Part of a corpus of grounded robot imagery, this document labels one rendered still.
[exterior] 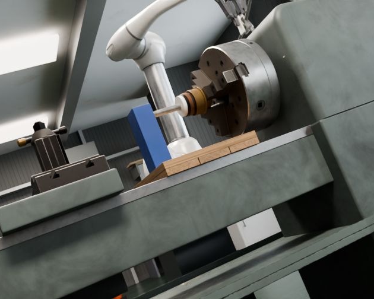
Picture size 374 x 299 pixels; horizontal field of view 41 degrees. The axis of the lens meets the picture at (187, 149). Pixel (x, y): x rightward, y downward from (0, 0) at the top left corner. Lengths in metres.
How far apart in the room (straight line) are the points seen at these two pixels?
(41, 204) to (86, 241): 0.15
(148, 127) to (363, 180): 0.66
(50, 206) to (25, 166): 8.45
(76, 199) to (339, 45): 0.96
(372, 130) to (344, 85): 0.16
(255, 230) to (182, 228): 5.63
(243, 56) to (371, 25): 0.47
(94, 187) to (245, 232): 5.73
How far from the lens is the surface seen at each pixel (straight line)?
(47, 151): 1.52
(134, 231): 1.29
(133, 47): 2.25
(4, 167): 9.66
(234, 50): 1.59
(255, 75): 1.55
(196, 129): 7.91
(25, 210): 1.20
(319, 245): 1.34
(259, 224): 6.97
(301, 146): 1.53
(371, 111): 1.66
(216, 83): 1.56
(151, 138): 1.49
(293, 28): 1.61
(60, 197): 1.21
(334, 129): 1.55
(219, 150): 1.39
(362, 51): 1.72
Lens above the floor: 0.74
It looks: 7 degrees up
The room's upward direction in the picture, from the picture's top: 22 degrees counter-clockwise
